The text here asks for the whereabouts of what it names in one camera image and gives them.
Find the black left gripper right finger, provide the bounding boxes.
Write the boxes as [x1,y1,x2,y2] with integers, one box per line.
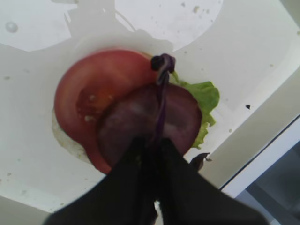
[156,139,268,225]

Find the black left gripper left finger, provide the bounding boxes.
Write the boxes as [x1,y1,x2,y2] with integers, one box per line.
[44,138,158,225]

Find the purple cabbage strips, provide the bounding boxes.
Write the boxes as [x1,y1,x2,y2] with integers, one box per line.
[150,53,176,146]

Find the lower tomato slice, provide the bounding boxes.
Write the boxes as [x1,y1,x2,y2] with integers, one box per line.
[84,142,111,174]

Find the tomato slice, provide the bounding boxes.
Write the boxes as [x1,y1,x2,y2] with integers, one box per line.
[54,48,157,145]
[84,142,111,174]

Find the lettuce leaf on bun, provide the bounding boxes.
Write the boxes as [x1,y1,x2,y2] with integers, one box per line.
[171,72,220,150]

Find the upper tomato slice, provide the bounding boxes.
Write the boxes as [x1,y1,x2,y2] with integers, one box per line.
[54,48,157,145]

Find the metal serving tray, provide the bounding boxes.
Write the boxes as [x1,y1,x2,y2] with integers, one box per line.
[0,0,300,212]

